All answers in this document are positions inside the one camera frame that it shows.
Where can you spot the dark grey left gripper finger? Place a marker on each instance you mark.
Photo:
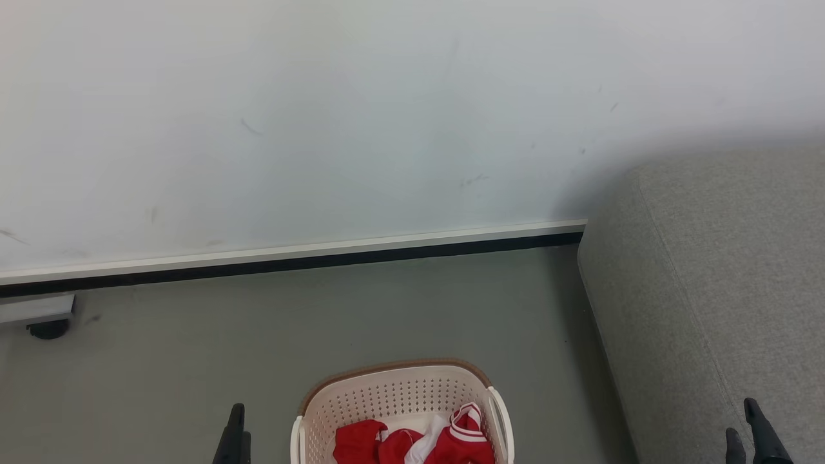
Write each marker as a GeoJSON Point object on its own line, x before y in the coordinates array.
{"type": "Point", "coordinates": [246, 449]}
{"type": "Point", "coordinates": [233, 435]}

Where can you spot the red basketball jersey white trim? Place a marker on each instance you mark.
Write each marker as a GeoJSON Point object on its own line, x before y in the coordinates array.
{"type": "Point", "coordinates": [462, 446]}

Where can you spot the grey furniture leg with caster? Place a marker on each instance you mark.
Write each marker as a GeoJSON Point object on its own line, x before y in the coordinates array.
{"type": "Point", "coordinates": [32, 309]}

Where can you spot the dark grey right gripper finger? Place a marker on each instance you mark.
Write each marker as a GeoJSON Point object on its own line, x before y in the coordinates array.
{"type": "Point", "coordinates": [735, 448]}
{"type": "Point", "coordinates": [765, 441]}

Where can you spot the grey fabric sofa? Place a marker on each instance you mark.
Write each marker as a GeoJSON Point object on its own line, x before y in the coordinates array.
{"type": "Point", "coordinates": [709, 290]}

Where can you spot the red basketball shorts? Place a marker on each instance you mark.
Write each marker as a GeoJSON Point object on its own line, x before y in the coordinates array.
{"type": "Point", "coordinates": [354, 443]}

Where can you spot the cream perforated plastic laundry basket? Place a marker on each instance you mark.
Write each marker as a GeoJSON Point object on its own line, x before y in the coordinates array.
{"type": "Point", "coordinates": [387, 393]}

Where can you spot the white and black baseboard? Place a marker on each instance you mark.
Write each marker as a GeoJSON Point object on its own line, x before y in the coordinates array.
{"type": "Point", "coordinates": [290, 256]}

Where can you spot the black caster wheel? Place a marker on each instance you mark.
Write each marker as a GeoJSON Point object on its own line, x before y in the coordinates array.
{"type": "Point", "coordinates": [48, 329]}

